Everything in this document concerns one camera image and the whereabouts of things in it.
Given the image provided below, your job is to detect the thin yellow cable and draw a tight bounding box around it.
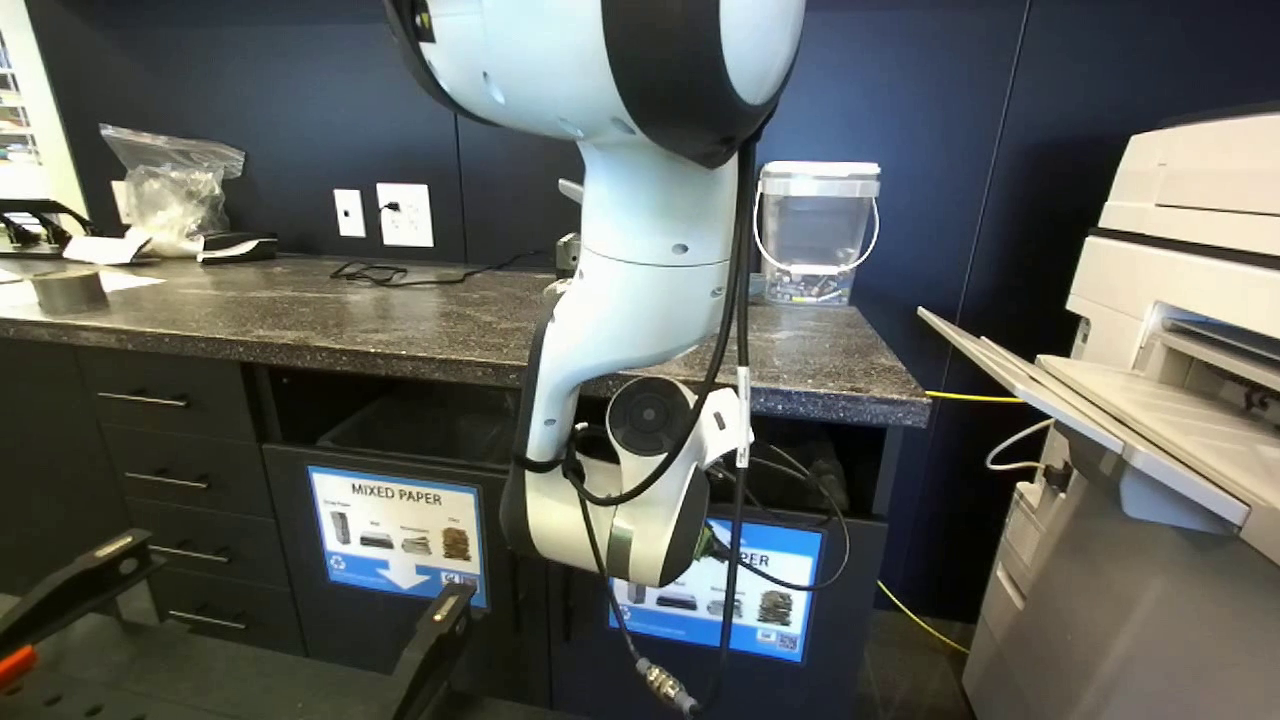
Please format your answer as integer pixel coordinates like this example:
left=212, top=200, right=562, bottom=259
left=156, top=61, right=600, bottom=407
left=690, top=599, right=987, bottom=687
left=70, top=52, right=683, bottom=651
left=870, top=389, right=1027, bottom=660

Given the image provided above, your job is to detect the blue mixed paper sign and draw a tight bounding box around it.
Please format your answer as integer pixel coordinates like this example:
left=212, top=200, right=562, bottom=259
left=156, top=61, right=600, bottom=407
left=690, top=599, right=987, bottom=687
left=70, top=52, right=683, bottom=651
left=304, top=461, right=489, bottom=614
left=603, top=516, right=826, bottom=670

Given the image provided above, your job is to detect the black drawer with steel handle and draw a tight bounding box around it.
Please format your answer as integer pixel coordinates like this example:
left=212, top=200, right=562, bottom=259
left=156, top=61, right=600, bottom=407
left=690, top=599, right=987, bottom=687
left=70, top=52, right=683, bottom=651
left=143, top=578, right=304, bottom=656
left=125, top=508, right=291, bottom=593
left=97, top=432, right=273, bottom=516
left=70, top=354, right=257, bottom=444

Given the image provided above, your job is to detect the clear plastic lidded container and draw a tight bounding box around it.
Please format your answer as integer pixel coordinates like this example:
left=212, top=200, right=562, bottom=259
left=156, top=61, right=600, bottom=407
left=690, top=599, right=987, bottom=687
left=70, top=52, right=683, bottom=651
left=747, top=157, right=888, bottom=311

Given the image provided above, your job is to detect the black camera mount frame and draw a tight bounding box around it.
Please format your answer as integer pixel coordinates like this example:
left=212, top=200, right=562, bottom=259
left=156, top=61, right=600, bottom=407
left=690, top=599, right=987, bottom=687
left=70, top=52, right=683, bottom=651
left=0, top=527, right=478, bottom=720

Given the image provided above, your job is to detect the thin white cable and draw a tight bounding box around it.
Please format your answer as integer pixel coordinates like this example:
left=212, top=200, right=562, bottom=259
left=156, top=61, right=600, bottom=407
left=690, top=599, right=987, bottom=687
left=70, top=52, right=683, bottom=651
left=981, top=415, right=1058, bottom=479

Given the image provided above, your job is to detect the white single wall plate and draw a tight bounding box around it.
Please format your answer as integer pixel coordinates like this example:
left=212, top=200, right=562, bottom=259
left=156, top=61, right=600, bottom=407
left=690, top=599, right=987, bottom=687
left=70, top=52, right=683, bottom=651
left=332, top=185, right=369, bottom=239

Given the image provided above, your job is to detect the clear crumpled plastic bag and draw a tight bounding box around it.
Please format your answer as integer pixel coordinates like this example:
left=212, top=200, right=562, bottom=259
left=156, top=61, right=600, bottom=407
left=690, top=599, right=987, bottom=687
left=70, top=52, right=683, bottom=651
left=97, top=120, right=252, bottom=258

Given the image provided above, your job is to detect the flat white paper sheet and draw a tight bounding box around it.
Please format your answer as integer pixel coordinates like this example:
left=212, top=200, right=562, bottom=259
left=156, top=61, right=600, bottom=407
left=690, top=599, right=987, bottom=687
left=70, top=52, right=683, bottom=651
left=93, top=268, right=168, bottom=296

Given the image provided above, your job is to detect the black recycle bin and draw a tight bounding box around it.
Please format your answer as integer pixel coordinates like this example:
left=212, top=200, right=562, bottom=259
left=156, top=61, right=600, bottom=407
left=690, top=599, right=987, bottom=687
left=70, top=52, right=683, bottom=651
left=742, top=421, right=888, bottom=525
left=314, top=389, right=531, bottom=472

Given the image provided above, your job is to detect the large white office printer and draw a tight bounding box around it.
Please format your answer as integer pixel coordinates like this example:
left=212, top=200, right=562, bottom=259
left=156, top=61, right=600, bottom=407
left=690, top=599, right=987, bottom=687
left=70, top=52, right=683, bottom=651
left=915, top=113, right=1280, bottom=720

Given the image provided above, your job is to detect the white double outlet plate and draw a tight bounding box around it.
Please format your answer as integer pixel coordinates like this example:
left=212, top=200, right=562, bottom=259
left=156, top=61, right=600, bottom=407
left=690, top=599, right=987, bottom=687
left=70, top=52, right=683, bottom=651
left=370, top=180, right=437, bottom=253

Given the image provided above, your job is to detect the black office device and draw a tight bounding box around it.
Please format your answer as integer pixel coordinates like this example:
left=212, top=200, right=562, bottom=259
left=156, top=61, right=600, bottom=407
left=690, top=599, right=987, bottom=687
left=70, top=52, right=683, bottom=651
left=0, top=195, right=97, bottom=259

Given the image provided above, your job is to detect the white folded paper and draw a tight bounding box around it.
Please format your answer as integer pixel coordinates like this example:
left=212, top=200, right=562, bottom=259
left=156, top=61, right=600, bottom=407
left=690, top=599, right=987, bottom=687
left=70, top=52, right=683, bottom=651
left=61, top=228, right=160, bottom=273

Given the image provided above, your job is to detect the small orange clip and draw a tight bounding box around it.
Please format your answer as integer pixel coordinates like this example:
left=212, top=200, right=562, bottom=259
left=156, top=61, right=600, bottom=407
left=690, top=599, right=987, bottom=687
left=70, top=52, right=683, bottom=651
left=0, top=640, right=36, bottom=692

